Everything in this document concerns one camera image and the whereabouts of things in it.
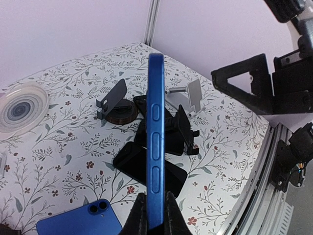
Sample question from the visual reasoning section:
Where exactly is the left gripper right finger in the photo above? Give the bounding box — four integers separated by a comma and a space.
164, 191, 192, 235

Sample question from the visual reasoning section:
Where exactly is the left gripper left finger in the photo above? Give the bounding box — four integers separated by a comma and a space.
121, 193, 148, 235

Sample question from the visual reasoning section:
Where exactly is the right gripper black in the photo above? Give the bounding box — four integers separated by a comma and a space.
211, 46, 313, 115

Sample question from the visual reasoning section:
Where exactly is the white silver phone stand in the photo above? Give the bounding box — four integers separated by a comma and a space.
165, 79, 202, 117

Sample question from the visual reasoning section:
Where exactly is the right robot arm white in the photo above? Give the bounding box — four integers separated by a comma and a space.
211, 0, 313, 115

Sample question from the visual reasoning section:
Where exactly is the blue phone face down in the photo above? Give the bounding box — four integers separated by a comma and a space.
36, 199, 122, 235

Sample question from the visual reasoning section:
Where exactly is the black phone on table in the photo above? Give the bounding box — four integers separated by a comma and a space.
113, 141, 187, 198

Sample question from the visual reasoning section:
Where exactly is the black clamp phone stand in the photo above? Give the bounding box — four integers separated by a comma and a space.
134, 104, 200, 156

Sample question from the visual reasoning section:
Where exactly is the round wooden base stand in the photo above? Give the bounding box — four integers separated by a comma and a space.
96, 79, 138, 125

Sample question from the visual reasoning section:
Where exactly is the small black phone on stand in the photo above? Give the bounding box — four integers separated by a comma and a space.
133, 95, 146, 117

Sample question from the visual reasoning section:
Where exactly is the silver folding phone stand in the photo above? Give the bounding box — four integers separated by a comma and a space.
0, 151, 7, 179

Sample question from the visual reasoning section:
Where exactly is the floral table mat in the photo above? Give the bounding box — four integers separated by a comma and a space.
0, 43, 268, 235

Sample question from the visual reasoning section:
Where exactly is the white round dish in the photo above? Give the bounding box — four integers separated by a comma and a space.
0, 81, 49, 140

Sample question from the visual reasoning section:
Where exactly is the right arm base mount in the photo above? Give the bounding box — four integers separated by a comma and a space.
270, 122, 313, 192

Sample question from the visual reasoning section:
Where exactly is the front aluminium rail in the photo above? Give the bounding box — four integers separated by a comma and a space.
217, 124, 294, 235

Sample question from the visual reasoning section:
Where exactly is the right aluminium frame post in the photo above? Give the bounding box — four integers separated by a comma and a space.
143, 0, 160, 47

